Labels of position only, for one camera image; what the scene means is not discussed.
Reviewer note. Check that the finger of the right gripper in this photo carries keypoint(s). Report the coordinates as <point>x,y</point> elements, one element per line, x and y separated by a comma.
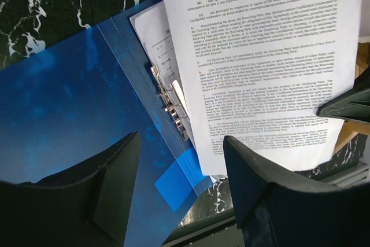
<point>352,105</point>

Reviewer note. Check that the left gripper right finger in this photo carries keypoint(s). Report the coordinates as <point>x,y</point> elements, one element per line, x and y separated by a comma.
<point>277,207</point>

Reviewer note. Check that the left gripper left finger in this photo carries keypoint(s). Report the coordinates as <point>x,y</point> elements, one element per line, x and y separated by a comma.
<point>85,205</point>

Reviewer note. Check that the white paper sheets stack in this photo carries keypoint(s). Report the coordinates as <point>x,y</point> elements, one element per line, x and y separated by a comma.
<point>156,50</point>

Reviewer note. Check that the printed paper stack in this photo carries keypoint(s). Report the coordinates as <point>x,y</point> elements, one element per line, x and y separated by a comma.
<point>258,70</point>

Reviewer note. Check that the blue plastic folder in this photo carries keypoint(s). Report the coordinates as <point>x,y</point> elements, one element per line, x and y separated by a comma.
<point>81,96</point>

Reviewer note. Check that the aluminium rail frame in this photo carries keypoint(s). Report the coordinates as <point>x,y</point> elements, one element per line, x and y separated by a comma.
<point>349,167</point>

